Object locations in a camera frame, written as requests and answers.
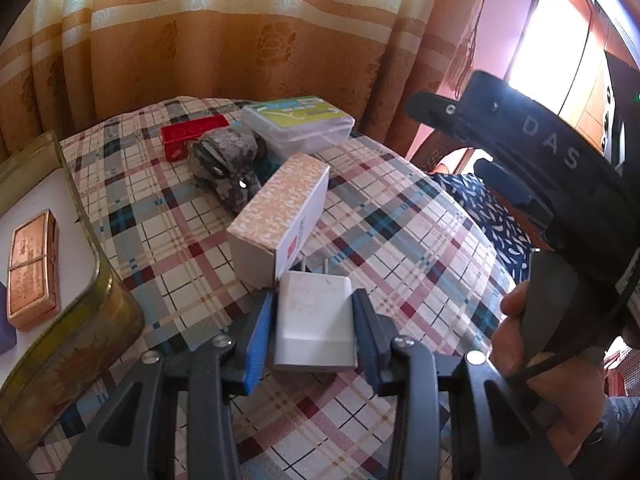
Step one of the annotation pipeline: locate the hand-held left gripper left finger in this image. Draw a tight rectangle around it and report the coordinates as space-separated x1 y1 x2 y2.
57 290 275 480

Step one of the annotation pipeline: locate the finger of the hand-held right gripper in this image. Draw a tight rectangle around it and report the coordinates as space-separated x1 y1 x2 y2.
406 71 501 128

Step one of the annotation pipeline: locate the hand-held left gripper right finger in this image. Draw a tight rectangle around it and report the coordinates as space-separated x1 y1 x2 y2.
350 287 573 480

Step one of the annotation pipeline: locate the white charger plug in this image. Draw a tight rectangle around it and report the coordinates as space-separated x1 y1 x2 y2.
272 255 360 373

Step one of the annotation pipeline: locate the beige patterned white box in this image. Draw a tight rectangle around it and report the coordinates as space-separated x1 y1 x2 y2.
226 153 331 291

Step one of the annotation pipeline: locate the clear plastic box green label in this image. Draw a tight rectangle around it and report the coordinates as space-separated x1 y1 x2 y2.
241 95 356 157

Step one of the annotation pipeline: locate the teal box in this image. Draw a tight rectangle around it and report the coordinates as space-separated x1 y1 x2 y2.
252 150 288 183

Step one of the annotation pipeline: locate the golden tin tray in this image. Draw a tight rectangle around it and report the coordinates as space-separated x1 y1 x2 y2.
0 130 146 461

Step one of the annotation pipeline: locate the grey patterned pouch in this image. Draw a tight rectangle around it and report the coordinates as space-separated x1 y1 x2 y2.
189 127 268 216

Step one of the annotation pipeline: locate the red toy brick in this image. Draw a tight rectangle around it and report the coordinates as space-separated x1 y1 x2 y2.
160 114 232 163

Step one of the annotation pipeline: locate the copper tin box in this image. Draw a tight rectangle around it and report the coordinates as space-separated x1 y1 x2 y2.
7 210 62 332

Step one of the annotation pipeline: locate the purple case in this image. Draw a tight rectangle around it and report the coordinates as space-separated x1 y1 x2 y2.
0 282 17 356

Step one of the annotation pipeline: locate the person's right forearm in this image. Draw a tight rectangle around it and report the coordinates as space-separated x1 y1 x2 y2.
575 395 640 466

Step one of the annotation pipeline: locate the person's right hand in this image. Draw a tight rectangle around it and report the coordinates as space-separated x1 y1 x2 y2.
492 277 610 448

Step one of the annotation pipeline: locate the curtain tieback with tassels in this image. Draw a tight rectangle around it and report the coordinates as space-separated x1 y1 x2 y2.
446 0 501 100

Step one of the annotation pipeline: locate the plaid tablecloth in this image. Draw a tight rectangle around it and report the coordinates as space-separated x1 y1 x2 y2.
25 95 518 480

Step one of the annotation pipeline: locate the dark feather-print cushion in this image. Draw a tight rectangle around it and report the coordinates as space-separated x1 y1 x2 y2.
430 170 538 281

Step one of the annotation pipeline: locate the cream and orange curtain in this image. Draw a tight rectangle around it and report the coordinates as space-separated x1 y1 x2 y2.
0 0 493 161

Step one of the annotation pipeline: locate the wooden door frame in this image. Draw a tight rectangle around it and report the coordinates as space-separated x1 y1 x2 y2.
500 0 640 161

